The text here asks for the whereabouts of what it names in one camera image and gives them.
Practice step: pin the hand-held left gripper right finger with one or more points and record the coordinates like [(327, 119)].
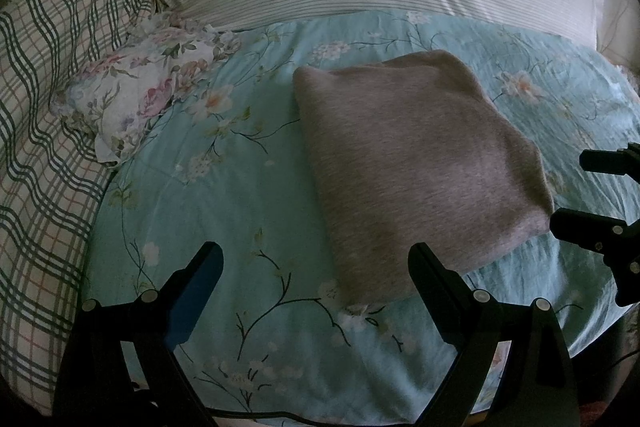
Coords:
[(430, 292)]

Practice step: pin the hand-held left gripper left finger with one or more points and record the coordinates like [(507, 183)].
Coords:
[(197, 292)]

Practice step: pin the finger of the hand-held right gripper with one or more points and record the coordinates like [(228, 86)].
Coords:
[(607, 162), (580, 227)]

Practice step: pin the grey-beige knit garment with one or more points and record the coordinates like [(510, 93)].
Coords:
[(415, 167)]

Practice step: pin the light blue floral bedsheet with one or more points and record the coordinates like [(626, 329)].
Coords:
[(240, 207)]

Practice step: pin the small floral pillow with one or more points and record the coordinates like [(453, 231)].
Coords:
[(145, 82)]

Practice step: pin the green plaid blanket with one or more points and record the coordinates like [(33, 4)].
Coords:
[(45, 107)]

